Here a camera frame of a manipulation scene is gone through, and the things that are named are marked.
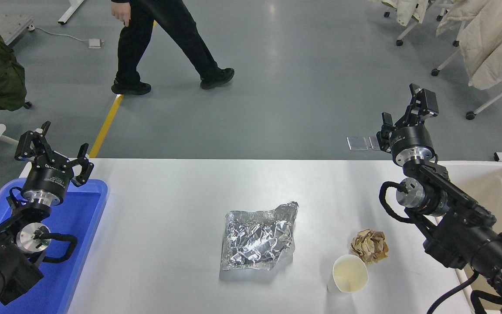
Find white paper cup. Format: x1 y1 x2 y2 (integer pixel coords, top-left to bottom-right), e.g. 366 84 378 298
327 254 369 294

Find silver foil tray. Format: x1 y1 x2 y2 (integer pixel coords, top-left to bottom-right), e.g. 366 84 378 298
220 201 299 271

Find person's hand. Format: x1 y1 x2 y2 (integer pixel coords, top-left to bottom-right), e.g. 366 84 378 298
111 2 132 27

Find tan paper ball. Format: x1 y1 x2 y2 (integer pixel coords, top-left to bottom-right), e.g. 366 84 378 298
350 229 389 266

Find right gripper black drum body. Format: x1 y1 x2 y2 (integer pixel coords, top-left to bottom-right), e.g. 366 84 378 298
388 124 435 163

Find blue plastic tray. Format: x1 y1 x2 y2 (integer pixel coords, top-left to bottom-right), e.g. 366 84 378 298
0 178 109 314

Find large pale plastic bin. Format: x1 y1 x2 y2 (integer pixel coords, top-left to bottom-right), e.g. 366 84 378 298
434 160 502 314

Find white chair with casters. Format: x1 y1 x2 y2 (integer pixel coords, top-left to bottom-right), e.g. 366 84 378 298
431 20 502 121
383 0 461 47

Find large cream quilted coat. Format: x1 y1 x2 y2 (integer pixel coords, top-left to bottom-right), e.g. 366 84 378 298
436 0 502 91

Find grey perforated metal platform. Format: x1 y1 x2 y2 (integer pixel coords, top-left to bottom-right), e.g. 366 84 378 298
0 14 36 45

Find white power cable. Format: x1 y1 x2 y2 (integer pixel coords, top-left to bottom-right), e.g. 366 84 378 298
33 27 90 43

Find white desk leg base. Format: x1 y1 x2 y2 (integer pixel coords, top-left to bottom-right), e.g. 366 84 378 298
58 0 86 25

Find person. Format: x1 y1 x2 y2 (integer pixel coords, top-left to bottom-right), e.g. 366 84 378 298
111 0 235 96

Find small cream coat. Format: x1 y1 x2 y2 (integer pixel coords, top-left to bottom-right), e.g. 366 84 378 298
381 0 430 27

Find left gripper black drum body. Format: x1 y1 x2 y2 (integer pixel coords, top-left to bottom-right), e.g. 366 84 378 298
21 153 75 198

